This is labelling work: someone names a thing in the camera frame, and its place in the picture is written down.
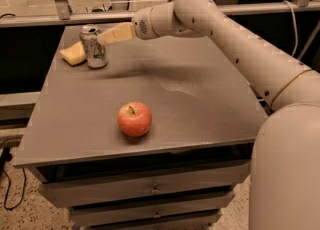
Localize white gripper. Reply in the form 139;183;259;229
98;7;157;44

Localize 7up soda can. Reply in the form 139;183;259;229
79;25;108;69

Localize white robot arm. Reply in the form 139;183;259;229
132;0;320;230

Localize yellow sponge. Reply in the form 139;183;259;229
60;42;86;66

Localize red apple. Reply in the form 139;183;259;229
117;102;152;137

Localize grey drawer cabinet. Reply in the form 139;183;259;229
14;37;266;230

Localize metal frame rail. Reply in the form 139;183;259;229
0;0;320;28

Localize white cable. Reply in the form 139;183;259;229
282;0;299;58

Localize black floor cable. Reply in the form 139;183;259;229
0;137;28;211

